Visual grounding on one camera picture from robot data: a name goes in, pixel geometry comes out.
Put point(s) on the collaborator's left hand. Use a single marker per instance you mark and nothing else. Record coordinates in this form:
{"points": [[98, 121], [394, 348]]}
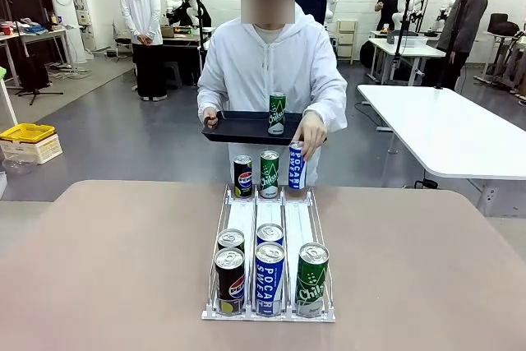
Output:
{"points": [[313, 133]]}

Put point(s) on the collaborator's right hand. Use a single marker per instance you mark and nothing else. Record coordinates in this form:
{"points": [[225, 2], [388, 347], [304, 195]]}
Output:
{"points": [[211, 116]]}

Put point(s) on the black serving tray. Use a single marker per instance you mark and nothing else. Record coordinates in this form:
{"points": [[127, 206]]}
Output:
{"points": [[242, 127]]}

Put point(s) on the green Chilsung cider can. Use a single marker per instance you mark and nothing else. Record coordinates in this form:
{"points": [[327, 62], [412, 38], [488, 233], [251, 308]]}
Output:
{"points": [[311, 285], [276, 116], [269, 176]]}

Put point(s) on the blue Pocari Sweat can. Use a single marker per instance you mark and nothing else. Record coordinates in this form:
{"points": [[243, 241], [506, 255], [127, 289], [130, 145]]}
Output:
{"points": [[270, 232], [269, 285], [296, 172]]}

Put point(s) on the collaborator's right forearm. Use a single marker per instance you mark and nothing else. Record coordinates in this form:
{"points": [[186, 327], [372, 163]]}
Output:
{"points": [[207, 92]]}

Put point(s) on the collaborator's left forearm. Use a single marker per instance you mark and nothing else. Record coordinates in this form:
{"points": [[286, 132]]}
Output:
{"points": [[330, 100]]}

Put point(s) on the person in black t-shirt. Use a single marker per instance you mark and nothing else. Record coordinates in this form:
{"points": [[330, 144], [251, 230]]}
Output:
{"points": [[390, 6]]}

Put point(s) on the grey plastic stool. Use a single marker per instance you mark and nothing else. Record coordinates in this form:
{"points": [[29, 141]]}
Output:
{"points": [[170, 73]]}

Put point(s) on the black Pepsi can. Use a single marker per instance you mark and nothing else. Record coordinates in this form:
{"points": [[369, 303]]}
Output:
{"points": [[230, 285], [243, 178], [231, 239]]}

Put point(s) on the collaborator in white zip hoodie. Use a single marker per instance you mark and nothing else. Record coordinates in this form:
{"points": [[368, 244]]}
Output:
{"points": [[271, 67]]}

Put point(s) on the grey robot work desk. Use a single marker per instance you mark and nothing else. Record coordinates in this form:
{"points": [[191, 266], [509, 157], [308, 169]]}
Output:
{"points": [[181, 36]]}

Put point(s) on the clear acrylic can rack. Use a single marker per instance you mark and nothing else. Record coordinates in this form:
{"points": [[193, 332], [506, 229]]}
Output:
{"points": [[298, 219]]}

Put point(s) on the man in hoodie, black trousers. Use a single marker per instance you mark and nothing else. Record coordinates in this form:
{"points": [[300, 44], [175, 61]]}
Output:
{"points": [[141, 14]]}

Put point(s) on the small white work table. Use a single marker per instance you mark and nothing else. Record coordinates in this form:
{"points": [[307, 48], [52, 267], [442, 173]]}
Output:
{"points": [[404, 49]]}

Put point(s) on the large white table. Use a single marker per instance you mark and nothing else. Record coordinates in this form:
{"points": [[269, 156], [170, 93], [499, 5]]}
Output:
{"points": [[444, 129]]}

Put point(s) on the white plastic crate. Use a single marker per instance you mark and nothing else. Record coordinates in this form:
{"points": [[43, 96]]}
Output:
{"points": [[37, 151]]}

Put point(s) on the black tripod stand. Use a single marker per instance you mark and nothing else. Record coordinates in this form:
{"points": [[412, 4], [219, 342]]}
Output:
{"points": [[33, 73]]}

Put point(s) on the yellow plastic crate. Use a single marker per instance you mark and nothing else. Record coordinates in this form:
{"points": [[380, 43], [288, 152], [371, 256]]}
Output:
{"points": [[26, 133]]}

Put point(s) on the man in grey jacket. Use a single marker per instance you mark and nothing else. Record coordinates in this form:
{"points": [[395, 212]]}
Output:
{"points": [[466, 22]]}

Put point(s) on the cluttered grey side desk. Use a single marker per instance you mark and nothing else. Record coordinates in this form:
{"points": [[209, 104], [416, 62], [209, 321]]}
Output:
{"points": [[33, 35]]}

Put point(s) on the clear plastic bowl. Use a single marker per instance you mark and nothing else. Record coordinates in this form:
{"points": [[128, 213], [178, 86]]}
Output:
{"points": [[18, 166]]}

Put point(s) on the red cup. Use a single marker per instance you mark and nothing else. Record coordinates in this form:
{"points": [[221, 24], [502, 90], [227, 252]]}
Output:
{"points": [[5, 29]]}

